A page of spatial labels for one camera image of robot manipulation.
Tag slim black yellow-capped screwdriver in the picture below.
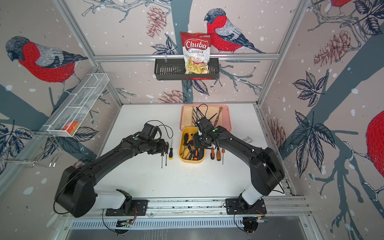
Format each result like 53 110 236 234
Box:
169 140 173 160

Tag orange black small screwdriver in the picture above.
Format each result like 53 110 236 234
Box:
210 147 215 160

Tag amber handle black screwdriver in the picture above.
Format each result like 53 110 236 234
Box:
216 147 222 161

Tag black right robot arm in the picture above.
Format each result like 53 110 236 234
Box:
195 117 286 213

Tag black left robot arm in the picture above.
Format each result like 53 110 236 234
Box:
54 135 167 218

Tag yellow plastic storage box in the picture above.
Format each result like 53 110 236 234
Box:
179 127 206 164

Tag black cutlery bundle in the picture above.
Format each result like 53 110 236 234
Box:
192 106 219 127

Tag pink plastic tray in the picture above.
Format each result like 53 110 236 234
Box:
180 105 232 131

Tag red Chuba cassava chips bag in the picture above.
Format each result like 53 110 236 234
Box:
181 32 212 74

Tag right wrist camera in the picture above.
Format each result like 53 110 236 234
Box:
196 117 214 134

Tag wooden handled knife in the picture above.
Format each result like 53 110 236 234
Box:
214 107 223 126

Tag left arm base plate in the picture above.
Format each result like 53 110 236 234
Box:
106 200 149 217

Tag black wall basket shelf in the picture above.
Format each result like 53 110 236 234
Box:
154 57 220 81

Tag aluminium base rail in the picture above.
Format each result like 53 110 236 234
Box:
58 196 312 234

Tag orange item in wire shelf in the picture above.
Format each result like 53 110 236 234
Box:
63 121 80 135

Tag white wire mesh shelf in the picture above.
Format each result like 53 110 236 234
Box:
47 73 110 138

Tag metal wall hook rack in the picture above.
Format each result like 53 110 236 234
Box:
1 129 64 169

